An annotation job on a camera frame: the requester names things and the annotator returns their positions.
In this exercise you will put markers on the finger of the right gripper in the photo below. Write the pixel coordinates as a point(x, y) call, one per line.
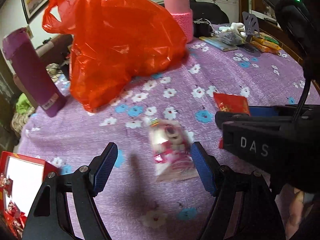
point(264, 111)
point(229, 117)

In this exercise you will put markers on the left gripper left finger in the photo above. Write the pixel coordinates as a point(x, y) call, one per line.
point(101, 167)

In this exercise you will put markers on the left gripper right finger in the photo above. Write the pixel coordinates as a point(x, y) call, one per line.
point(207, 167)

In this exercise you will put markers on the red jujube snack packet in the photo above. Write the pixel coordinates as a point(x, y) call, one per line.
point(231, 135)

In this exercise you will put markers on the pink bear snack packet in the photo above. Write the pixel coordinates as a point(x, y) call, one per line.
point(171, 151)

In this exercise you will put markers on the person's hand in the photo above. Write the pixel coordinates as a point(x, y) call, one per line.
point(297, 212)

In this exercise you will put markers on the purple floral tablecloth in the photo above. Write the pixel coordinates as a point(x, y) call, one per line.
point(134, 204)

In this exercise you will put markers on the orange yellow snack packs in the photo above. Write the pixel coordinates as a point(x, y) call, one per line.
point(265, 46)

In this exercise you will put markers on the blue booklet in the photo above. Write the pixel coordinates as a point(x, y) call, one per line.
point(215, 41)

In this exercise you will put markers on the grey plastic pouch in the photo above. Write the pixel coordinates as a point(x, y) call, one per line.
point(230, 38)

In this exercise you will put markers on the red gift box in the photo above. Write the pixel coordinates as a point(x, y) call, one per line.
point(27, 174)

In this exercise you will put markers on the white tissue wad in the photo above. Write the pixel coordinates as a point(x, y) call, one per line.
point(238, 29)

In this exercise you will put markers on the purple phone stand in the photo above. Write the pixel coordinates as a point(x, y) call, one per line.
point(251, 28)

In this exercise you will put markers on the black charger box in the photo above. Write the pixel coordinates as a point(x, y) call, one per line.
point(202, 28)

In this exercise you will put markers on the red gold snack bag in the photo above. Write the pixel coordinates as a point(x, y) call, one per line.
point(15, 219)

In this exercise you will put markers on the green cloth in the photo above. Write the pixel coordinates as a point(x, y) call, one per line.
point(23, 105)

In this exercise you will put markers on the pink thermos with knit sleeve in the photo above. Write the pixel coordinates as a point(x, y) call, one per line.
point(182, 13)

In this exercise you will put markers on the brown sofa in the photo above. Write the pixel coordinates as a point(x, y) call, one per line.
point(53, 53)

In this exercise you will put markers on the red plastic bag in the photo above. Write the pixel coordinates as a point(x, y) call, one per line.
point(113, 42)

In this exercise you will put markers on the purple thermos bottle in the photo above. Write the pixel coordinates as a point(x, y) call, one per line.
point(31, 71)

